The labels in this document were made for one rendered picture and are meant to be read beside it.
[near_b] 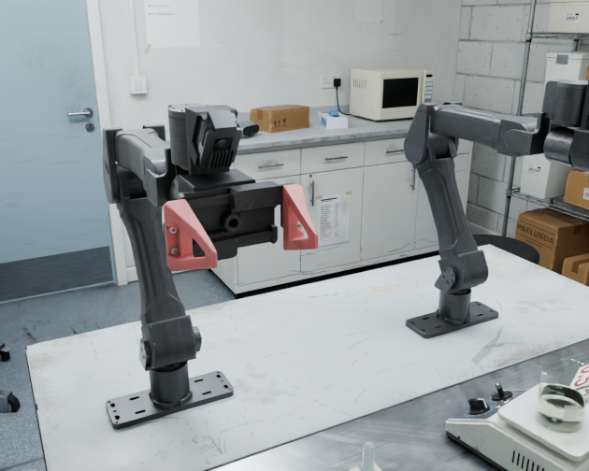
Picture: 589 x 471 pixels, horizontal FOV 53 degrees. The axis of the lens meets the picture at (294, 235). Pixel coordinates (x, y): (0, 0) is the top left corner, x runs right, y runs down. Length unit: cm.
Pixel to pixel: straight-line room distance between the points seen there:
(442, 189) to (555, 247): 235
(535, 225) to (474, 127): 251
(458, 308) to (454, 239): 15
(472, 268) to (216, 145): 73
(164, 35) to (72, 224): 117
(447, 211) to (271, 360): 45
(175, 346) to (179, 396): 11
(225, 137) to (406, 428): 57
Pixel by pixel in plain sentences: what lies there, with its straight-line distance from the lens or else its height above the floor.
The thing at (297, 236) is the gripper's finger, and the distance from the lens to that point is 60.
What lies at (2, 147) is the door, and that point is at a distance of 343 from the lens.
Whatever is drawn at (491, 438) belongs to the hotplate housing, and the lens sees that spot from 91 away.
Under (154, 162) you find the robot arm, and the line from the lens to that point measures 73.
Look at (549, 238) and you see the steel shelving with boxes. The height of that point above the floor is 36.
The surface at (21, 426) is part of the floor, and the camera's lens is 266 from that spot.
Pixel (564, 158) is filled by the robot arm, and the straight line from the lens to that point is 100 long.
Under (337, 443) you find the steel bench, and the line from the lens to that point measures 94.
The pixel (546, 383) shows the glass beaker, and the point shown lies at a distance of 85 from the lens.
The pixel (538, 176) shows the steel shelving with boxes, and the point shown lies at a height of 69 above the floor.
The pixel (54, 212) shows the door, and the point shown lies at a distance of 352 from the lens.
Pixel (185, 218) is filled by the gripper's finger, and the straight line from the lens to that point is 53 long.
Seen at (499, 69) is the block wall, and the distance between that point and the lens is 427.
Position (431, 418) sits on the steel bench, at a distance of 101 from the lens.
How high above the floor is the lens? 149
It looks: 20 degrees down
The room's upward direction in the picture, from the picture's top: straight up
